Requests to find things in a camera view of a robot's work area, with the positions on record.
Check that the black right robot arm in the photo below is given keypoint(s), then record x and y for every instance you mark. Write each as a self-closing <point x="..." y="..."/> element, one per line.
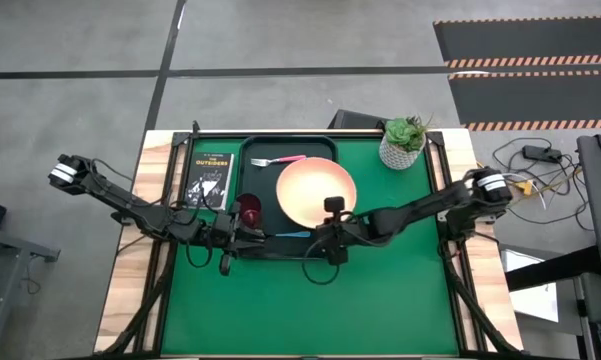
<point x="430" y="205"/>

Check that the white paper sheet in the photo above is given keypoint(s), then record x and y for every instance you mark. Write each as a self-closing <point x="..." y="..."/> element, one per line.
<point x="535" y="305"/>

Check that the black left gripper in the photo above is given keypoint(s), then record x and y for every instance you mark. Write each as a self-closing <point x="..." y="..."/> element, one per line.
<point x="226" y="234"/>

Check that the dark rectangular serving tray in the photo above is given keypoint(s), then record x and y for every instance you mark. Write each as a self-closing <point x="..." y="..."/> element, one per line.
<point x="265" y="180"/>

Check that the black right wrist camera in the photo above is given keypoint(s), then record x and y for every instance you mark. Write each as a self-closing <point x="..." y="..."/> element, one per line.
<point x="334" y="205"/>

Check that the grey metal desk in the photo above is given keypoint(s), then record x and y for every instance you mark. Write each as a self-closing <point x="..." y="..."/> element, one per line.
<point x="5" y="245"/>

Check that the black orange-striped floor mat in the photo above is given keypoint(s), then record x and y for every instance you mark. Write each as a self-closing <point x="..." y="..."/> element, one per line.
<point x="535" y="97"/>
<point x="525" y="37"/>

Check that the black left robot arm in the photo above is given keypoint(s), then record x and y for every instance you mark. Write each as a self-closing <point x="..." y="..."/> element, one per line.
<point x="125" y="202"/>

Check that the yellow connector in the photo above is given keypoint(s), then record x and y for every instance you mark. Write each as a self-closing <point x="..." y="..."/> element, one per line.
<point x="525" y="188"/>

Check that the red cup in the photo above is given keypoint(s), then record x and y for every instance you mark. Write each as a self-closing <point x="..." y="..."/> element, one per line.
<point x="250" y="218"/>

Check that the succulent in white pot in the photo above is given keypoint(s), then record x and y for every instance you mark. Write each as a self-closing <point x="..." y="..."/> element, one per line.
<point x="400" y="150"/>

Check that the black Outsiders book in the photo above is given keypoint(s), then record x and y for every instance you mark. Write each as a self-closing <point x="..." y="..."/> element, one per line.
<point x="209" y="182"/>

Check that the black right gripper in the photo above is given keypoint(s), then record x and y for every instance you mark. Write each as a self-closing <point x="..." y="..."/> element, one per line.
<point x="336" y="242"/>

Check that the black power adapter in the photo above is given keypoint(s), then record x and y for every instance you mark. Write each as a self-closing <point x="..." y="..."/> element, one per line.
<point x="542" y="152"/>

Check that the black metal beam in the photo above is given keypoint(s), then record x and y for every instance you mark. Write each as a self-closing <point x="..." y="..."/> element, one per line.
<point x="550" y="270"/>

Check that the peach round plate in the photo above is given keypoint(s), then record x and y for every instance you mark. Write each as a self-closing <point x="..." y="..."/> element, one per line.
<point x="305" y="185"/>

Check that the green table mat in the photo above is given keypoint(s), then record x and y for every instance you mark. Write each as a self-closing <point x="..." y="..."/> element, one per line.
<point x="305" y="310"/>

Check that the blue spoon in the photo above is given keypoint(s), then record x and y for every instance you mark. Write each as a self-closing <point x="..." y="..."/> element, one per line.
<point x="295" y="234"/>

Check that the grey cart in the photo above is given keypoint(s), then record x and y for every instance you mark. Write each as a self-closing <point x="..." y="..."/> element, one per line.
<point x="600" y="200"/>

